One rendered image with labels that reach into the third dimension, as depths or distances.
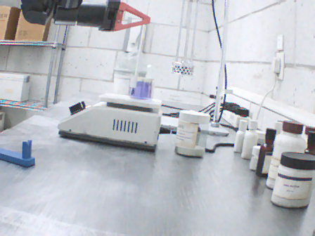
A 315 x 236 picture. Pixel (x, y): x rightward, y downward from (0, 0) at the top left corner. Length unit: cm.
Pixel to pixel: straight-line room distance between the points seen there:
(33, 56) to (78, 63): 39
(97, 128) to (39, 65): 258
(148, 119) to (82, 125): 13
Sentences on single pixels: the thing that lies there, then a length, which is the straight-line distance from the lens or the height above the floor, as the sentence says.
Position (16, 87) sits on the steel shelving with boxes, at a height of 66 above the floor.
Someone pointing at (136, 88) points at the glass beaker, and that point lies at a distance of 96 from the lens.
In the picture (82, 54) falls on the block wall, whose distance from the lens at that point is 344.
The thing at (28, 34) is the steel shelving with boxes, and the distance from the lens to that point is 317.
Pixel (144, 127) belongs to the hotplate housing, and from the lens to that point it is 94.
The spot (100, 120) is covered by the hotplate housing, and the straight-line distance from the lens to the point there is 94.
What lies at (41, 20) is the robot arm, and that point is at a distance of 97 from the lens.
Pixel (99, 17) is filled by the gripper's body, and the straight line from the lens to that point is 96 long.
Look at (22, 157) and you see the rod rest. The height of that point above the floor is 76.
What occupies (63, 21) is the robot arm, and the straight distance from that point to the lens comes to 96.
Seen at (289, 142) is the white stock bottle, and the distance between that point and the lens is 72.
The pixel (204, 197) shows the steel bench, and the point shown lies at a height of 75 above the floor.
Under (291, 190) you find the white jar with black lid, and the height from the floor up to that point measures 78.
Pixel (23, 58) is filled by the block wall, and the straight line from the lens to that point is 354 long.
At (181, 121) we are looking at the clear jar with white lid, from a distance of 94.
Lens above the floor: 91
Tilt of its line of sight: 6 degrees down
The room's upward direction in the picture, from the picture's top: 8 degrees clockwise
